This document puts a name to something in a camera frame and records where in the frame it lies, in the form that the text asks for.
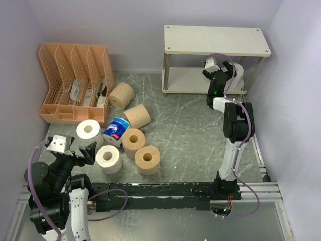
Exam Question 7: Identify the peach plastic file organizer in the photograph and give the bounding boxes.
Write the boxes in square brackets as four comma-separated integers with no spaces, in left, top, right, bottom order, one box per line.
[39,42,115,127]

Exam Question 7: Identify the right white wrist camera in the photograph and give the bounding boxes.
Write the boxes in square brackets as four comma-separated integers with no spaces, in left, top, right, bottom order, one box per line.
[204,57,220,73]

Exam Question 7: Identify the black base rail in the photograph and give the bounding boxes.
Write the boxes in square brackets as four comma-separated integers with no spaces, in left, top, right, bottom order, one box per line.
[92,181,241,212]

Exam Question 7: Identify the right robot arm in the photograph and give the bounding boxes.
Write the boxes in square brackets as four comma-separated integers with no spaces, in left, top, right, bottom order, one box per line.
[202,57,255,200]

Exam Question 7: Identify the papers in organizer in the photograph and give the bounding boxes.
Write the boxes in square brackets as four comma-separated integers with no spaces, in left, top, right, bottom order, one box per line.
[70,79,107,107]

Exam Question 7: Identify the white patterned paper roll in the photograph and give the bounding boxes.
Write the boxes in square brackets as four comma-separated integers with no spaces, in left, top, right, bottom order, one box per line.
[226,63,244,89]

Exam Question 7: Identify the black pen in organizer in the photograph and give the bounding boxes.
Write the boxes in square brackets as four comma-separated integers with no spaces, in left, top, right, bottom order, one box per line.
[97,77,106,97]

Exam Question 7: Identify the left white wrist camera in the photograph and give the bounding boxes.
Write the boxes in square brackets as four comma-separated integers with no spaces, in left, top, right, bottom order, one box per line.
[47,135,67,153]

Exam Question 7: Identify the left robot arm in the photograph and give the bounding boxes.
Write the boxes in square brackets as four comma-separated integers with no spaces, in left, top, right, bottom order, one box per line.
[24,135,97,240]

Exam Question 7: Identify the brown roll front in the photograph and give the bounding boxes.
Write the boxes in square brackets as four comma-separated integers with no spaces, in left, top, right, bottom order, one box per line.
[134,146,161,175]

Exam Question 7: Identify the brown roll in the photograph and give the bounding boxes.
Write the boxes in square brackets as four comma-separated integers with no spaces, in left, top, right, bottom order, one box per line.
[108,82,135,110]
[134,146,161,175]
[124,104,151,129]
[122,129,146,159]

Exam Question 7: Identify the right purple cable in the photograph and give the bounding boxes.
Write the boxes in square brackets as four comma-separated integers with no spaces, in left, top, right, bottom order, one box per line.
[202,53,259,219]

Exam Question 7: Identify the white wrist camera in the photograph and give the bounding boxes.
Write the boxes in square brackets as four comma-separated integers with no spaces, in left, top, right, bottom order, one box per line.
[204,57,220,73]
[47,135,67,153]

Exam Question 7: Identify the white two-tier shelf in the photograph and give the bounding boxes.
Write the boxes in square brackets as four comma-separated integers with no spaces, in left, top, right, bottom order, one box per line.
[162,25,271,95]

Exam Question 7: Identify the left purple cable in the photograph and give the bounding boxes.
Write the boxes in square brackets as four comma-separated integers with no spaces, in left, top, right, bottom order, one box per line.
[27,140,62,241]

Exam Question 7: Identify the white roll front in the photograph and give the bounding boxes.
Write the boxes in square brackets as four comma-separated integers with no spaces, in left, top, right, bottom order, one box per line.
[95,145,123,174]

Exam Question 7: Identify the purple cable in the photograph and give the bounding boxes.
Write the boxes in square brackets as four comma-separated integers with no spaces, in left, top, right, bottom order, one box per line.
[202,53,259,219]
[27,140,62,241]

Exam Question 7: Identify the blue paper roll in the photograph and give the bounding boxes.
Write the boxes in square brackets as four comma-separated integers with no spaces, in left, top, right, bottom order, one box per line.
[102,117,131,147]

